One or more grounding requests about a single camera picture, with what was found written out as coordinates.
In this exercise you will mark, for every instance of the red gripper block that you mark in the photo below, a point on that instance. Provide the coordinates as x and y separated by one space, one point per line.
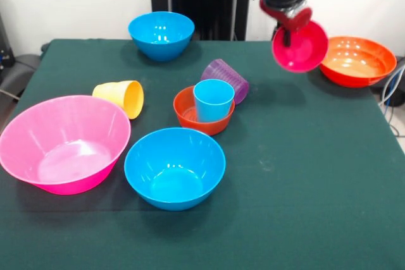
300 21

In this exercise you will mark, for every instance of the small magenta plastic bowl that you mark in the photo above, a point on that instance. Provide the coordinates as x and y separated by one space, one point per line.
303 52

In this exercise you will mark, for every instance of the purple ribbed plastic cup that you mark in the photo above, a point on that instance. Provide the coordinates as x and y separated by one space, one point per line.
226 75

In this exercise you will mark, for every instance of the large orange plastic bowl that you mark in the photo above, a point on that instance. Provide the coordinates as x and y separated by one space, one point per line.
357 64

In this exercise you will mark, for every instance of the blue plastic cup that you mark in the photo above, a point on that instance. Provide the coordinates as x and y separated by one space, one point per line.
213 105

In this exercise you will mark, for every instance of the blue plastic bowl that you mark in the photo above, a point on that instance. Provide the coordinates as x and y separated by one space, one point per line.
174 175
161 39

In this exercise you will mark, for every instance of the small red-orange plastic bowl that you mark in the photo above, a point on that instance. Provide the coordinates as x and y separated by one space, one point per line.
186 121

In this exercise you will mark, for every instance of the dark green tablecloth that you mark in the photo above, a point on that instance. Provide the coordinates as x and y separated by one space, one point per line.
269 187

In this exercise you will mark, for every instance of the yellow plastic cup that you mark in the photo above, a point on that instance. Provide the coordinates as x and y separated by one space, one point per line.
110 91

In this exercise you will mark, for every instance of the large pink plastic bowl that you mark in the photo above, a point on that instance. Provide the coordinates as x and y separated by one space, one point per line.
63 143

